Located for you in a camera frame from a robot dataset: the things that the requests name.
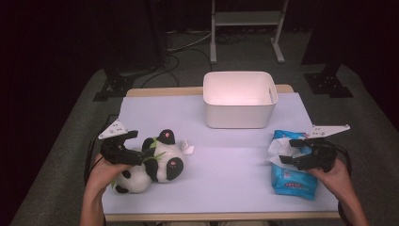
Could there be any hand-held gripper cable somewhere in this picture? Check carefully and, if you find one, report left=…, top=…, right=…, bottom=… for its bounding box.
left=83, top=130, right=109, bottom=186
left=326, top=140, right=353, bottom=226

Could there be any lavender table mat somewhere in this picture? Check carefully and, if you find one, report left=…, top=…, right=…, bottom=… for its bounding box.
left=101, top=92, right=341, bottom=216

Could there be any panda plush toy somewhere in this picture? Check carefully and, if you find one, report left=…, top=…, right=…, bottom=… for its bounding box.
left=111, top=128, right=196, bottom=195

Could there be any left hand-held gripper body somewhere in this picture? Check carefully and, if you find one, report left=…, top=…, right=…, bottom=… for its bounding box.
left=98, top=120, right=129, bottom=165

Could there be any black stand base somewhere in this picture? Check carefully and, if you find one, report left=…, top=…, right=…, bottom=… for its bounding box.
left=92, top=59, right=136, bottom=103
left=303, top=62, right=355, bottom=99

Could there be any person's left hand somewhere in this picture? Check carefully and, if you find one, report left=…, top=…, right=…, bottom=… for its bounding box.
left=86, top=153, right=134, bottom=194

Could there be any black floor cable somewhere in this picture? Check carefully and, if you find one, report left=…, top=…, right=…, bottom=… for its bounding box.
left=139, top=53, right=182, bottom=89
left=180, top=46, right=215, bottom=73

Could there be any white plastic bin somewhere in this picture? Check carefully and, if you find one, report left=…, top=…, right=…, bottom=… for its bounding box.
left=202, top=71, right=279, bottom=130

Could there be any left hand-held gripper cable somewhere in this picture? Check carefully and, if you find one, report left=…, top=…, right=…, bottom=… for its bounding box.
left=83, top=130, right=109, bottom=186

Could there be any white metal stand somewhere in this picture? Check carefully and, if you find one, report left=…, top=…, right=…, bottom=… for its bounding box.
left=210, top=0, right=290, bottom=65

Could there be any light wooden table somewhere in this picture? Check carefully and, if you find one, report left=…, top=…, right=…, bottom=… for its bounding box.
left=103, top=84, right=342, bottom=222

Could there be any blue wet wipe packet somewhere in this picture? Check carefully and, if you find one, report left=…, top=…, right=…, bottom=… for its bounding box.
left=271, top=129, right=318, bottom=202

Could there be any person's right hand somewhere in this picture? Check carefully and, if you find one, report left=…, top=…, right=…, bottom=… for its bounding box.
left=306, top=157, right=355, bottom=202

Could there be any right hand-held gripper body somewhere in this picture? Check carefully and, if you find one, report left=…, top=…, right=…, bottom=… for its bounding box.
left=309, top=124, right=351, bottom=173

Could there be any grey floor cable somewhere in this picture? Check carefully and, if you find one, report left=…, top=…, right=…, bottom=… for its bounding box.
left=166, top=29, right=214, bottom=53

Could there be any right hand-held gripper cable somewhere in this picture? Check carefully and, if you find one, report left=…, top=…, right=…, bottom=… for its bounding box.
left=326, top=140, right=353, bottom=226

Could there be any white wet wipe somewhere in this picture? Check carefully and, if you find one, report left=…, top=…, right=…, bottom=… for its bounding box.
left=267, top=137, right=302, bottom=172

